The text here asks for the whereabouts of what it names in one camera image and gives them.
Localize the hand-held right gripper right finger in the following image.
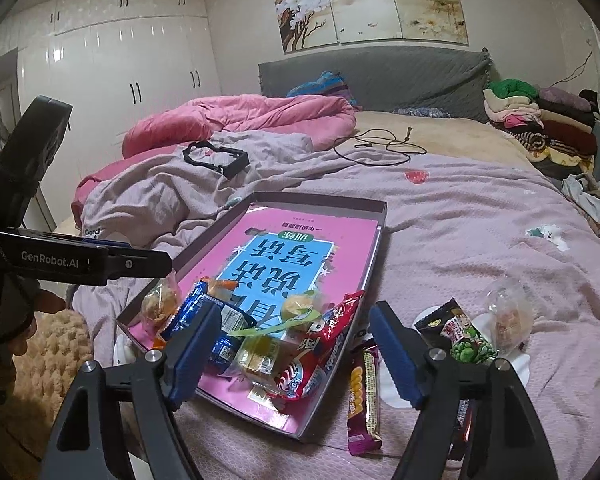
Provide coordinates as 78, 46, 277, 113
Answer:
369, 301, 561, 480

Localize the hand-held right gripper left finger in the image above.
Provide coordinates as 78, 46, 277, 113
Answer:
39, 302, 223, 480

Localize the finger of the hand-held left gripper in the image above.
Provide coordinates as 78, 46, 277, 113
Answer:
80, 238, 132, 250
105, 246, 174, 282

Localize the clear packet with brown snack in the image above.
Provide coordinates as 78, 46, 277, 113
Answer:
140, 270, 183, 336

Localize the purple yellow snack bar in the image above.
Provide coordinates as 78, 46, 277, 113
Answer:
346, 340, 383, 456

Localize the blue cookie packet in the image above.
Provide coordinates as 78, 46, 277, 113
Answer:
161, 281, 248, 373

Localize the black green snack packet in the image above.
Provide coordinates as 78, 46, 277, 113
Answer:
414, 297, 498, 366

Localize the clear green label biscuit packet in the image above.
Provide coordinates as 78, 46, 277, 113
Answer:
230, 332, 293, 386

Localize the long red snack packet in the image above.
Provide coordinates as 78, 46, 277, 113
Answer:
272, 290, 367, 401

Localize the clear yellow snack packet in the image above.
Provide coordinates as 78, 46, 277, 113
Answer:
277, 290, 331, 333

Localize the clear packet with brown cake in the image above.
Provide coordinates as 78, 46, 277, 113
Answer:
485, 277, 536, 356

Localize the pink shallow cardboard box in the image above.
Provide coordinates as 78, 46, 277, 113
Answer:
116, 191, 388, 443

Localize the person's left hand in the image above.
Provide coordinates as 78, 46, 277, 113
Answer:
10, 287, 67, 358

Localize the red black snack packet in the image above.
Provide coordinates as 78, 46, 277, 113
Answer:
450, 395, 478, 461

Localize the beige plush cushion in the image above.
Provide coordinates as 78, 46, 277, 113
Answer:
10, 310, 96, 441

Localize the white glossy wardrobe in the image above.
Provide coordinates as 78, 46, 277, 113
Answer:
17, 0, 223, 231

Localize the pink duvet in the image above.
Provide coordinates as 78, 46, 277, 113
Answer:
71, 96, 357, 216

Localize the beige bedsheet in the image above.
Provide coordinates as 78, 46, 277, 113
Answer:
352, 110, 536, 161

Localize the blue patterned cloth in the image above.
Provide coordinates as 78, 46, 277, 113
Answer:
392, 106, 451, 120

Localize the white grey cloth pile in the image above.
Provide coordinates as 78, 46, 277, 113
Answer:
562, 172, 600, 233

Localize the blue striped cloth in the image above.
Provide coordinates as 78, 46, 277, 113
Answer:
286, 71, 363, 111

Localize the grey quilted headboard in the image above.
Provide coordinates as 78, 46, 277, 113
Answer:
258, 47, 493, 121

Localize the stack of folded clothes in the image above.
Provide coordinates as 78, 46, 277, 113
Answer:
482, 79, 600, 166

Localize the black strap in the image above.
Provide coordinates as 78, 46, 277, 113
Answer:
182, 141, 251, 179

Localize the thin black wall cable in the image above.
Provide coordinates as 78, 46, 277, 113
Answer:
550, 50, 593, 86

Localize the tree wall painting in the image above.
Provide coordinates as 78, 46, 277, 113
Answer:
271, 0, 468, 53

